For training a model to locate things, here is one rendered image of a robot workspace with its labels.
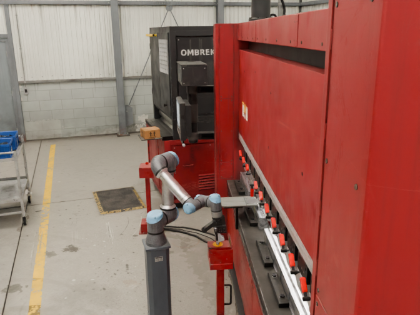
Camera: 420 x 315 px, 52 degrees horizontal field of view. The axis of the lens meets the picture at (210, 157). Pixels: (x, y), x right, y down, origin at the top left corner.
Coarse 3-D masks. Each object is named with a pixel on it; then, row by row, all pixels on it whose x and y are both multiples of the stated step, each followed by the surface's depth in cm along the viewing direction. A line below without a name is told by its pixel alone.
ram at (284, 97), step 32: (256, 64) 292; (288, 64) 204; (256, 96) 296; (288, 96) 206; (320, 96) 158; (256, 128) 300; (288, 128) 207; (320, 128) 159; (256, 160) 303; (288, 160) 209; (288, 192) 211
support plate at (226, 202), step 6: (222, 198) 332; (228, 198) 332; (234, 198) 332; (240, 198) 332; (246, 198) 332; (252, 198) 332; (222, 204) 320; (228, 204) 320; (234, 204) 320; (240, 204) 320; (252, 204) 320
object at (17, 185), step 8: (0, 152) 492; (8, 152) 495; (16, 152) 533; (24, 152) 583; (0, 160) 494; (8, 160) 496; (16, 160) 499; (24, 160) 585; (16, 168) 501; (24, 176) 593; (0, 184) 571; (8, 184) 571; (16, 184) 570; (24, 184) 569; (0, 192) 542; (8, 192) 541; (16, 192) 541; (24, 192) 538; (0, 200) 517; (8, 200) 508; (16, 200) 511; (24, 216) 519; (24, 224) 522
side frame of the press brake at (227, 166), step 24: (216, 24) 372; (216, 48) 378; (240, 48) 379; (216, 72) 383; (216, 96) 389; (216, 120) 395; (216, 144) 402; (240, 144) 403; (216, 168) 408; (240, 168) 409; (216, 192) 415
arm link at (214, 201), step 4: (212, 196) 284; (216, 196) 284; (220, 196) 286; (208, 200) 287; (212, 200) 284; (216, 200) 284; (220, 200) 286; (208, 204) 287; (212, 204) 285; (216, 204) 285; (220, 204) 286; (212, 208) 286; (216, 208) 285; (220, 208) 287
